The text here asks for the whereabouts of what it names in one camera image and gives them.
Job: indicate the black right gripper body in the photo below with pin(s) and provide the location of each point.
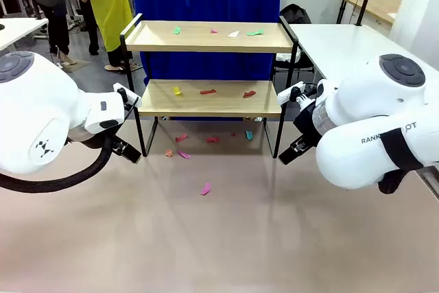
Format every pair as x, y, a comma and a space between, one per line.
308, 121

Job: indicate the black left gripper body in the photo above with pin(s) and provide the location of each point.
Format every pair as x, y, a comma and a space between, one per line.
116, 139

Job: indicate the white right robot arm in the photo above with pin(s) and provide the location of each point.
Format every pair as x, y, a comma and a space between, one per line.
360, 155

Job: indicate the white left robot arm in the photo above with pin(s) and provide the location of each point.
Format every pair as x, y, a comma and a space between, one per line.
34, 101

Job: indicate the two-tier wood metal shelf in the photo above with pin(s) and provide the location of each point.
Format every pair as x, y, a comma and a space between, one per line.
205, 43

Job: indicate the orange paper scrap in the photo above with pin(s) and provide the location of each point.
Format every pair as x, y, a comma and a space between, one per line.
169, 153

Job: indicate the teal paper scrap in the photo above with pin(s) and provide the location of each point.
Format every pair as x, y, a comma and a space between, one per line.
249, 135

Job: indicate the magenta paper scrap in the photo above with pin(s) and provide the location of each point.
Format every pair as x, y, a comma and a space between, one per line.
184, 154

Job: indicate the white plastic bag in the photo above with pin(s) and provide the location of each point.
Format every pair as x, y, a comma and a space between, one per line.
286, 56

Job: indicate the yellow paper scrap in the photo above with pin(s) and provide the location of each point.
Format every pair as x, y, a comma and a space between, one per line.
177, 91

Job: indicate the large white table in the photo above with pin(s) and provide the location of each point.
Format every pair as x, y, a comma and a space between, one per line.
343, 46

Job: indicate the brown floor mat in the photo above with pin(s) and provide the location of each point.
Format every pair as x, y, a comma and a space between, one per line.
78, 65

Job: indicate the large pink paper scrap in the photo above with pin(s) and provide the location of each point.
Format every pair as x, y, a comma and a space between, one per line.
205, 189

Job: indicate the long green paper scrap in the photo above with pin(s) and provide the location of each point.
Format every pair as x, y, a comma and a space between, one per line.
254, 33

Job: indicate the black chair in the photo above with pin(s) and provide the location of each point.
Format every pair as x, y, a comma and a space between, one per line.
295, 15

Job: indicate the white paper scrap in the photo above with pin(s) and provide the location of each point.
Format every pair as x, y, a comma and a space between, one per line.
233, 34

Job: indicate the wooden background table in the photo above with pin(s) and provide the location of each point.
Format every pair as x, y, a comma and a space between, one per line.
377, 6

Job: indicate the person in yellow apron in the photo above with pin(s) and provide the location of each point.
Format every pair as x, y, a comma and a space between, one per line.
106, 5

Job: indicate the small white desk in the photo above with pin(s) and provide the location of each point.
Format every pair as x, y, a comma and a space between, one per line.
20, 30

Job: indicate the grey metal mounting rail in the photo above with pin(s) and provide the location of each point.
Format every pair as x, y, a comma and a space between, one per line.
431, 179

